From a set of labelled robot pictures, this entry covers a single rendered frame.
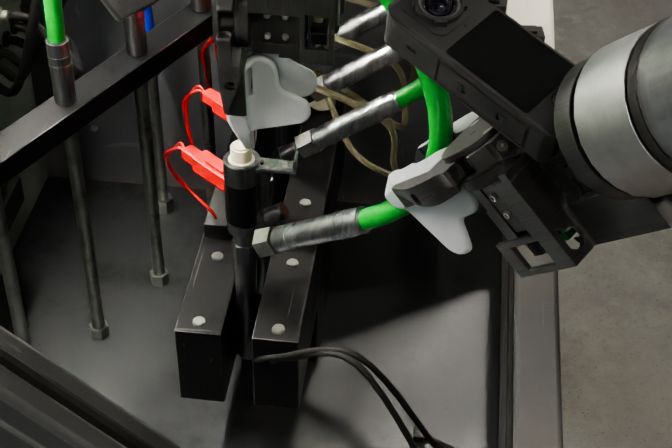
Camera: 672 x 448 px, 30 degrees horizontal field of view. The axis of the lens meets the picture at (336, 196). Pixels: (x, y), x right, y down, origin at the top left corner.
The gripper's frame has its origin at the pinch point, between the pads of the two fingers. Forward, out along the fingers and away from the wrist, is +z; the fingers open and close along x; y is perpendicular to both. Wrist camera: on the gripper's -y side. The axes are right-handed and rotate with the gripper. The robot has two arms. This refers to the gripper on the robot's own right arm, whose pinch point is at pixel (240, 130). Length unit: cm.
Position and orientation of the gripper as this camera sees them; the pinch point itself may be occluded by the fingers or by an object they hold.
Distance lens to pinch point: 92.6
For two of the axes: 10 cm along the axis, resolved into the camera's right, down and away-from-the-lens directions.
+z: -0.2, 7.7, 6.3
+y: 9.9, 0.9, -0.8
